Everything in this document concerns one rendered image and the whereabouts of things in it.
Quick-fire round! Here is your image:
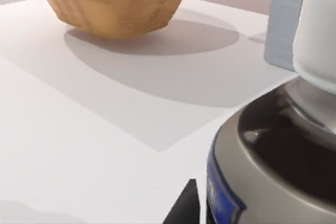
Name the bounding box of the woven wicker basket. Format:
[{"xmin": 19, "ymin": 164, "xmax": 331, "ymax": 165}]
[{"xmin": 31, "ymin": 0, "xmax": 194, "ymax": 39}]

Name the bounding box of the light blue rack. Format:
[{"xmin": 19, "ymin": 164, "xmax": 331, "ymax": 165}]
[{"xmin": 264, "ymin": 0, "xmax": 313, "ymax": 72}]

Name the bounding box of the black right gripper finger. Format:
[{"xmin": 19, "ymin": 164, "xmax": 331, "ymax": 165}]
[{"xmin": 163, "ymin": 178, "xmax": 201, "ymax": 224}]

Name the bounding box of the grey bottle with white cap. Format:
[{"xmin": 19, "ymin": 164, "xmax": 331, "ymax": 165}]
[{"xmin": 205, "ymin": 0, "xmax": 336, "ymax": 224}]

